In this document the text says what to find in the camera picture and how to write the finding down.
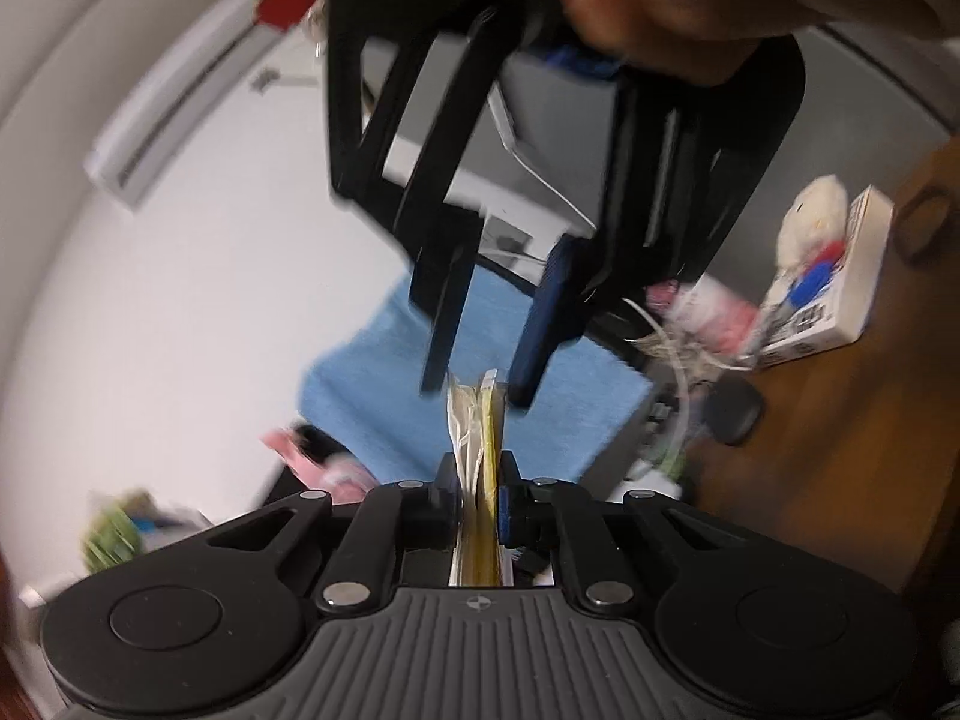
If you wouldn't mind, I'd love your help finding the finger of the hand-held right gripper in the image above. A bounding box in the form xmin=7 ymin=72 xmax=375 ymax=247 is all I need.
xmin=510 ymin=34 xmax=807 ymax=410
xmin=326 ymin=4 xmax=526 ymax=395

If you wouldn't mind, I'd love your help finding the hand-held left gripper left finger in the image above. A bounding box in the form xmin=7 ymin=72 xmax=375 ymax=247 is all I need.
xmin=202 ymin=454 xmax=462 ymax=612

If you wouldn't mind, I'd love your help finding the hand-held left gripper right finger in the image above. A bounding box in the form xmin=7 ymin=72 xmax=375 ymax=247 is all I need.
xmin=495 ymin=450 xmax=751 ymax=612

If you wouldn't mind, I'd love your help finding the yellow white plastic bag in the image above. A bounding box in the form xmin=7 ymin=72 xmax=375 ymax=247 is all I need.
xmin=446 ymin=369 xmax=518 ymax=587

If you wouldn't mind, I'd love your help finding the person's right hand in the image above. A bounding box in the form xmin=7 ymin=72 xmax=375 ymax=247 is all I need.
xmin=536 ymin=0 xmax=950 ymax=87

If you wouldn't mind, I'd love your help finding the pink headset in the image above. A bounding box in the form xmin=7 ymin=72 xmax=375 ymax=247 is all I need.
xmin=261 ymin=424 xmax=376 ymax=503

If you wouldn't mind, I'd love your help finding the blue towel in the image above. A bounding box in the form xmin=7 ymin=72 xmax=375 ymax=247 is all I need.
xmin=300 ymin=270 xmax=655 ymax=485

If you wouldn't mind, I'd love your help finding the pink lotion pump bottle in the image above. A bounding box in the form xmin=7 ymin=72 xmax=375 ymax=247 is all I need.
xmin=649 ymin=277 xmax=758 ymax=357

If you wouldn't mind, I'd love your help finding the black computer mouse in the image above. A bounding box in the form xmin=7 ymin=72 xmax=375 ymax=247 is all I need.
xmin=701 ymin=375 xmax=766 ymax=447

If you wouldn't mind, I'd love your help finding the blue red pen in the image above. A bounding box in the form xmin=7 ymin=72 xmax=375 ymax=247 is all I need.
xmin=787 ymin=259 xmax=841 ymax=308

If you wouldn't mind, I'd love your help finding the white plush toy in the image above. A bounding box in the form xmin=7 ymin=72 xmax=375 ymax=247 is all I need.
xmin=775 ymin=174 xmax=850 ymax=278

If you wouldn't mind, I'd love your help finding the white paperback book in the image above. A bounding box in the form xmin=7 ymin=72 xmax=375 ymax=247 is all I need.
xmin=754 ymin=186 xmax=897 ymax=370

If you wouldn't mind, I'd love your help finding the green plastic basket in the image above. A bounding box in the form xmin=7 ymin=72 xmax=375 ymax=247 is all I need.
xmin=81 ymin=491 xmax=151 ymax=571

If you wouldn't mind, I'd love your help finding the grey refrigerator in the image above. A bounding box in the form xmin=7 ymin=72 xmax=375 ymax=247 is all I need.
xmin=705 ymin=22 xmax=960 ymax=286

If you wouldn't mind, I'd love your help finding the white cable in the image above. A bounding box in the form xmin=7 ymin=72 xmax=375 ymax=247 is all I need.
xmin=622 ymin=296 xmax=751 ymax=481

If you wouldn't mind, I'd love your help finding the white wall air conditioner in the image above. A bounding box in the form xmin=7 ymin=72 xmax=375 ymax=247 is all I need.
xmin=82 ymin=0 xmax=278 ymax=207

